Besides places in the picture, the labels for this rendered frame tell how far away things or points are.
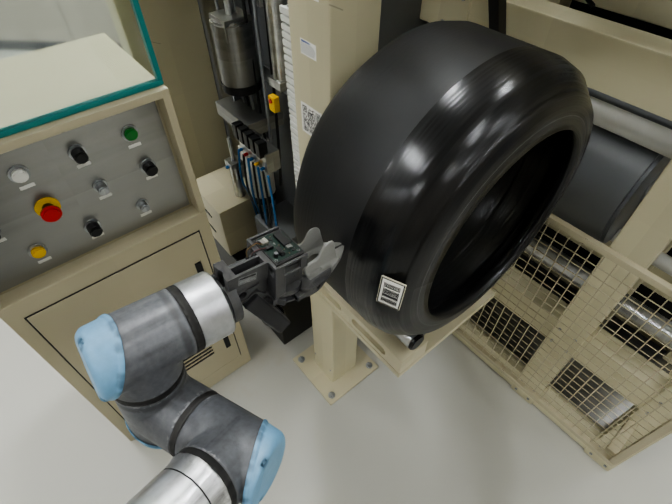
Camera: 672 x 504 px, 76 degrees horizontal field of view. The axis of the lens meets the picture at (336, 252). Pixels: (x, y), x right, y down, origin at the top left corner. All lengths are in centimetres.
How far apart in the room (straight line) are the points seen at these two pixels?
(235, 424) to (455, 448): 140
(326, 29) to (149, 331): 60
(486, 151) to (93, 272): 101
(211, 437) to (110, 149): 78
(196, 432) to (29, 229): 77
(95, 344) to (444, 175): 46
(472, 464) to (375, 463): 36
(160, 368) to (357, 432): 137
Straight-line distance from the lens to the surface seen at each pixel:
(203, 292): 54
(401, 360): 100
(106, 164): 117
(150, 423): 62
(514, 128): 65
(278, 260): 57
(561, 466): 200
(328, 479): 180
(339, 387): 190
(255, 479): 55
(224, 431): 56
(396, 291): 66
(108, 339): 53
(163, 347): 53
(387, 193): 61
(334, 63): 89
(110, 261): 127
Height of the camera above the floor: 174
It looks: 48 degrees down
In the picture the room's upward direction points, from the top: straight up
